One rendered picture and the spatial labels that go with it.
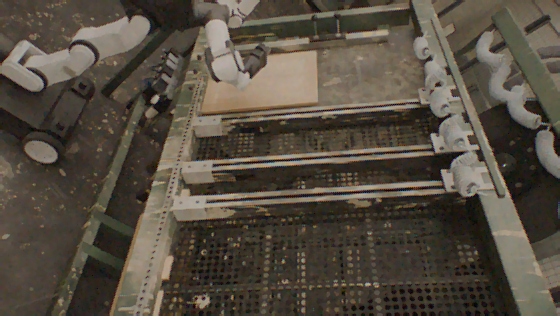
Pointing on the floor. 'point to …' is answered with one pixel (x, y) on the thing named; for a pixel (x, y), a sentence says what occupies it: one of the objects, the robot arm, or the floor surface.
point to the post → (136, 60)
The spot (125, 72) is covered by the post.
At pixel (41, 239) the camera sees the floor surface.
